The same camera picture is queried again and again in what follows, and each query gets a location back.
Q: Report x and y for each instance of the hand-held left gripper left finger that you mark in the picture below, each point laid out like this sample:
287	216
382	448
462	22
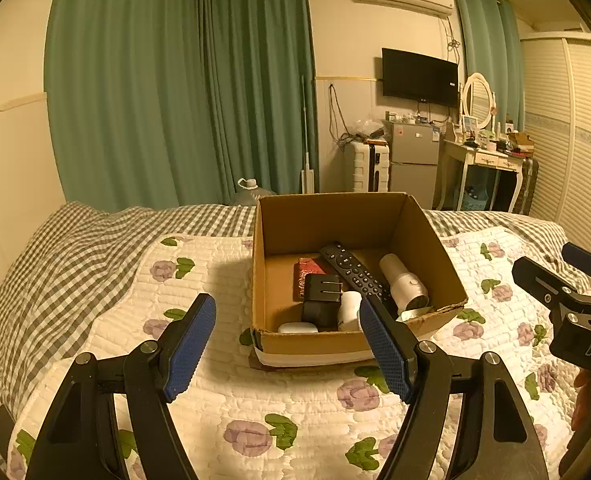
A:
190	345

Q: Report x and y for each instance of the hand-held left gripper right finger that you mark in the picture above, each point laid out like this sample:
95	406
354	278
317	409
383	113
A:
383	345

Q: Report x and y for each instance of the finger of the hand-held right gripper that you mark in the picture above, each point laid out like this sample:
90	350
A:
583	260
535	275

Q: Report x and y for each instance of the small white plug charger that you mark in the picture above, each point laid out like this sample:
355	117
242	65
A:
349	312

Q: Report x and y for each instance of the cardboard box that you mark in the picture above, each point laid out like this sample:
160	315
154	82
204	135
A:
320	350

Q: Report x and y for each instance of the white cylindrical bottle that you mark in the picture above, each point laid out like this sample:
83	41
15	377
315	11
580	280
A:
400	280

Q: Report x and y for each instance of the dark grey power adapter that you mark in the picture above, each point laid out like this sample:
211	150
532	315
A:
320	305

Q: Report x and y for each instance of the black remote control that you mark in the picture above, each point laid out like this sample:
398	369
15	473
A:
353	270

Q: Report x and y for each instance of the white earbuds case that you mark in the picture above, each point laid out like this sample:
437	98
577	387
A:
298	328

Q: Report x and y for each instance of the red patterned card box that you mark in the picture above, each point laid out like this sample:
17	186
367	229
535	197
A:
311	266

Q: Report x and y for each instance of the person's right hand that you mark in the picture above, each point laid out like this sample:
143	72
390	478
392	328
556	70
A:
581	400

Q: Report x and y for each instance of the floral white quilt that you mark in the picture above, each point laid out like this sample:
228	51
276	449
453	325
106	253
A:
215	385

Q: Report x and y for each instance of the brown suitcase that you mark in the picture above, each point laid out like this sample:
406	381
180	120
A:
528	185

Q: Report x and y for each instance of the blue basket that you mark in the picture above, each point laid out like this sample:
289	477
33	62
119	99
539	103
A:
475	201

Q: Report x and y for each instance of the white louvred wardrobe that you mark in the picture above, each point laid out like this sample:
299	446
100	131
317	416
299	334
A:
570	135

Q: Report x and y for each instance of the white dressing table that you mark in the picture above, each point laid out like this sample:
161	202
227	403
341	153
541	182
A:
470	157

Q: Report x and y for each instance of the brown box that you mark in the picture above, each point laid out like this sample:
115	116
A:
519	141

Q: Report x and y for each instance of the clear water jug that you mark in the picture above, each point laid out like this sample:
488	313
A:
253	195

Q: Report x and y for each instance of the grey fridge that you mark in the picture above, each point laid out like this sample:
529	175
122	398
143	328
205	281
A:
414	160

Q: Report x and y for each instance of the white suitcase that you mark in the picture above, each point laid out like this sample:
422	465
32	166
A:
363	167

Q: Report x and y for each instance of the oval white vanity mirror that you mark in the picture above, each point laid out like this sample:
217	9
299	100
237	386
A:
478	100

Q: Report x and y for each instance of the black phone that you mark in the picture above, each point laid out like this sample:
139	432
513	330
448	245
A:
0	427

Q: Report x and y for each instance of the clear plastic bag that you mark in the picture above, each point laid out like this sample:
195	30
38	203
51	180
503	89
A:
368	130

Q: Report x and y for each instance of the teal curtain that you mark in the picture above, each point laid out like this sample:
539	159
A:
485	45

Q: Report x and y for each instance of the wide green curtain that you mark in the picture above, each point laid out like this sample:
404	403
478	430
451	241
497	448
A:
125	85

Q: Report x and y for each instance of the narrow green curtain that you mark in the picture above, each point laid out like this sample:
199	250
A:
255	85

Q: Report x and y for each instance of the small photo frame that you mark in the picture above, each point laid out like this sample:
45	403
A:
469	125

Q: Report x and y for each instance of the black wall television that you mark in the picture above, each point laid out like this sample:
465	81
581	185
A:
419	77

